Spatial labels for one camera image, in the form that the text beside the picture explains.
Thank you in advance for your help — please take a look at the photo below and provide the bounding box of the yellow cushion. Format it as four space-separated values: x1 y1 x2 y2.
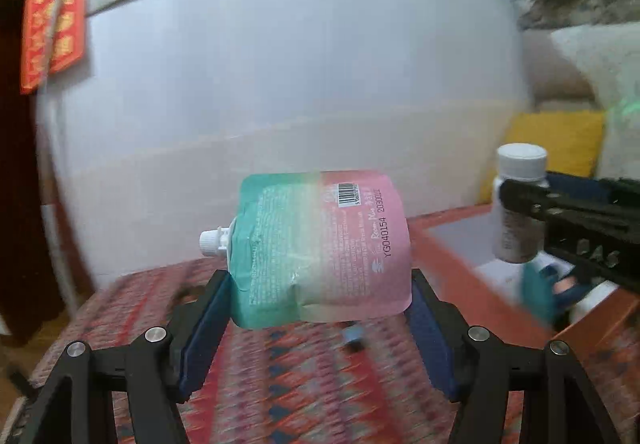
475 110 605 204

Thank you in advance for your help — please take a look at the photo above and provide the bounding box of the green pink refill pouch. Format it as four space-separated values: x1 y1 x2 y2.
200 171 412 329

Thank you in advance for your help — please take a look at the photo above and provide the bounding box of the red paper door decoration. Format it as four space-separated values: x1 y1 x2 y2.
20 0 87 95

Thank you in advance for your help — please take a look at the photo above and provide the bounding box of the teal pouch in box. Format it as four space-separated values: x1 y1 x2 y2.
520 261 561 325

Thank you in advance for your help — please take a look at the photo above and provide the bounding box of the white lace sofa cover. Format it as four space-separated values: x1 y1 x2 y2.
551 22 640 179

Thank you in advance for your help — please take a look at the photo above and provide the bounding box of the white pill bottle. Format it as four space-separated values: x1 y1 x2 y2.
491 143 549 264

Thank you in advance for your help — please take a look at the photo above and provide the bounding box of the red patterned tablecloth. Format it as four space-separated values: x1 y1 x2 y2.
35 260 639 443

